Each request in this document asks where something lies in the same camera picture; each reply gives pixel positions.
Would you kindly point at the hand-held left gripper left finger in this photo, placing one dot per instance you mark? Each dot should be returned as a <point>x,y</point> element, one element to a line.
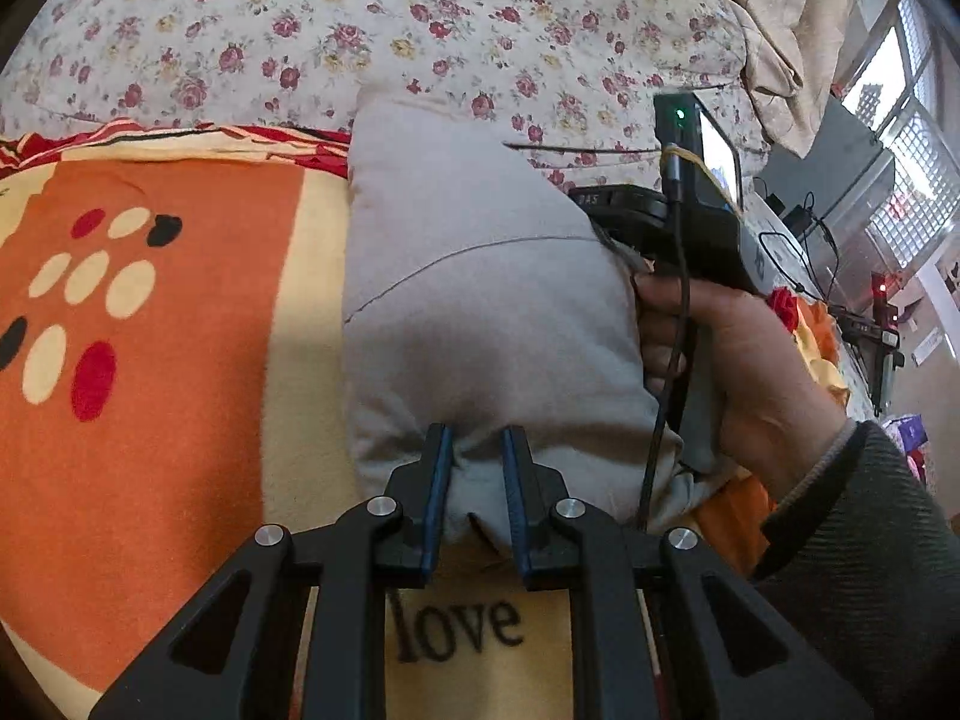
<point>441,495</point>

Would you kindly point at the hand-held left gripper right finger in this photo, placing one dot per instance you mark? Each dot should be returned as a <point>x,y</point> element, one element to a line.
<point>514,495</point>

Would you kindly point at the beige sweatshirt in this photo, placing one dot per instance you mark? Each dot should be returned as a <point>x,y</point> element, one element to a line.
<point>487,300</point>

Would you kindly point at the person's right hand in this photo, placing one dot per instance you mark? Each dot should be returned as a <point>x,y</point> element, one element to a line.
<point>765,390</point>

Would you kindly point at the black device with display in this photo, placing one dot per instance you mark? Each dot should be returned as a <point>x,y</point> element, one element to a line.
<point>870,328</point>

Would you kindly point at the black stand with red light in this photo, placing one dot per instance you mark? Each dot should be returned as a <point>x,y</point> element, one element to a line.
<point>883,375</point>

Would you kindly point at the window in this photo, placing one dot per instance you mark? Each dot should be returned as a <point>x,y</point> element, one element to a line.
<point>922,150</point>

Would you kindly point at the beige curtain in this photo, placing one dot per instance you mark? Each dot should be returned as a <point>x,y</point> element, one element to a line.
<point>787,15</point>

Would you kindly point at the orange printed blanket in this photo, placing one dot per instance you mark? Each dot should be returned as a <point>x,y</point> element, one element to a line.
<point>187,427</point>

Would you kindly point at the floral bed sheet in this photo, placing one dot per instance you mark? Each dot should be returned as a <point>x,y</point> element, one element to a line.
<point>300,30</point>

